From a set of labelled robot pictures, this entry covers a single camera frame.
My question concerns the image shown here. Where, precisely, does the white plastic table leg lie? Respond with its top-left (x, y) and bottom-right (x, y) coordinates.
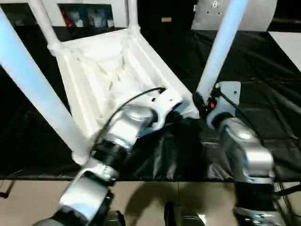
top-left (127, 0), bottom-right (142, 33)
top-left (196, 0), bottom-right (250, 99)
top-left (29, 0), bottom-right (63, 54)
top-left (0, 7), bottom-right (91, 165)

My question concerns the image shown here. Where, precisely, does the white plastic table top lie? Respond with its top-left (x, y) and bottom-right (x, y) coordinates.
top-left (47, 27), bottom-right (200, 165)

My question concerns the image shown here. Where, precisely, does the black table mat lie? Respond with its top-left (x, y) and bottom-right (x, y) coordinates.
top-left (0, 23), bottom-right (301, 183)

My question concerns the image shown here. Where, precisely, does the black cabinet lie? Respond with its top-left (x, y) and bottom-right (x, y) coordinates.
top-left (138, 0), bottom-right (198, 31)

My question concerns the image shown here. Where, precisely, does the grey cushion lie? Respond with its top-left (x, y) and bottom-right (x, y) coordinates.
top-left (190, 0), bottom-right (278, 32)

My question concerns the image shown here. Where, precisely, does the white flat board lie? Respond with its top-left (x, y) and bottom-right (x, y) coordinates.
top-left (268, 30), bottom-right (301, 63)

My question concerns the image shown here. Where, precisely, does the black low furniture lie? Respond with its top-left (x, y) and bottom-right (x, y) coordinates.
top-left (270, 16), bottom-right (301, 32)

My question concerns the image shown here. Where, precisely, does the black metal stand bar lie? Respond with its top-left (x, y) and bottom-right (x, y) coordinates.
top-left (274, 181), bottom-right (301, 196)

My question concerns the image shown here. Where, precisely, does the dark left robot foot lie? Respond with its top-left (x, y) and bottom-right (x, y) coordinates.
top-left (107, 209), bottom-right (127, 226)

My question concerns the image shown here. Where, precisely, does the white glass-door cabinet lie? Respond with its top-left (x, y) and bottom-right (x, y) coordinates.
top-left (0, 0), bottom-right (130, 29)

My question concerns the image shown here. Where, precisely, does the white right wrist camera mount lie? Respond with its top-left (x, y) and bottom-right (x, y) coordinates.
top-left (206, 81), bottom-right (242, 129)

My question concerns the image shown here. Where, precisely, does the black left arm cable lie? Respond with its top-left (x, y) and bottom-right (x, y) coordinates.
top-left (94, 87), bottom-right (166, 144)

